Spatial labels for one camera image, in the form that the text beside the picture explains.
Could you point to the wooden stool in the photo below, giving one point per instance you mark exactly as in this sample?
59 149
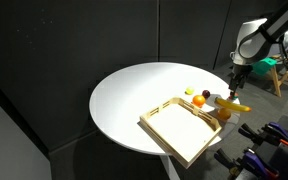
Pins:
276 78

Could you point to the orange fruit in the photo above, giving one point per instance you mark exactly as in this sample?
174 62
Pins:
199 100

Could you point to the yellow-orange round fruit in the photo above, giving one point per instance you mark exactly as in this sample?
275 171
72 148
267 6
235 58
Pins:
224 114

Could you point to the green box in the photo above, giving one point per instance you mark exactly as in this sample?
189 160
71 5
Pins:
264 65

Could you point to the yellow banana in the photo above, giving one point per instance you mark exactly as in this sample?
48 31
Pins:
232 105

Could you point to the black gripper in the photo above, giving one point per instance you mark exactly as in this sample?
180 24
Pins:
241 72

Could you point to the yellow-green lime fruit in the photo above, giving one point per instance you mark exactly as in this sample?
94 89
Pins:
190 90

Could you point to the purple clamp with orange trigger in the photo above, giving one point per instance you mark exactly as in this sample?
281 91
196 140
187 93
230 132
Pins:
279 131
255 161

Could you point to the red strawberry with green top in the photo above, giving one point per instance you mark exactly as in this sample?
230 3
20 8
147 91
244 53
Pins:
233 97

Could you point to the dark purple plum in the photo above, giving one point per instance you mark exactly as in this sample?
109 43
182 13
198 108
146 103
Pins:
206 94

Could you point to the white table pedestal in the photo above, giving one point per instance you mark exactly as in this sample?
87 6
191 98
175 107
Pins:
170 168

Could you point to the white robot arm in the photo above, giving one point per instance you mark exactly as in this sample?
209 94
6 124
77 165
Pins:
254 40

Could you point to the wooden crate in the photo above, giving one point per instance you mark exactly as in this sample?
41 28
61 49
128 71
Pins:
180 133

